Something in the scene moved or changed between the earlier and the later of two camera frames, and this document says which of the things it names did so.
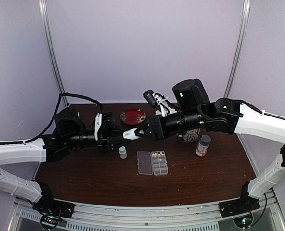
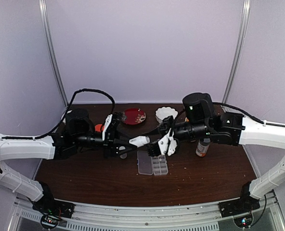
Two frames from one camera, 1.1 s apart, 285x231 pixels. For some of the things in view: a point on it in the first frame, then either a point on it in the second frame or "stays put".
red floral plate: (133, 116) stays put
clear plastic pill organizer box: (152, 162) stays put
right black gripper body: (159, 127) → (166, 123)
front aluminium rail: (204, 216) stays put
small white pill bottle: (130, 134) → (139, 141)
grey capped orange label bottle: (203, 145) stays put
